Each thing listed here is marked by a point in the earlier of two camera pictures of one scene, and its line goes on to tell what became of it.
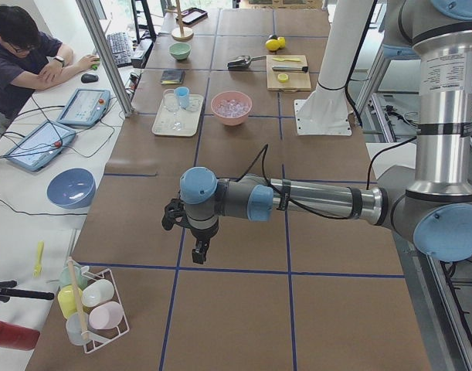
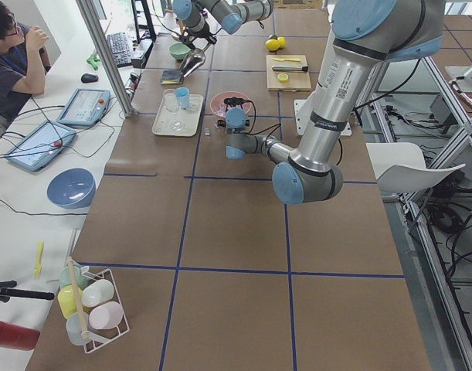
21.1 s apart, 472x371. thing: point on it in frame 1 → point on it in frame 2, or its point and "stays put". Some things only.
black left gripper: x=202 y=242 → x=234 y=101
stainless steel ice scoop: x=242 y=61 → x=193 y=61
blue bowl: x=71 y=188 stays put
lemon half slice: x=283 y=77 stays put
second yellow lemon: x=281 y=42 stays put
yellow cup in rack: x=66 y=300 stays put
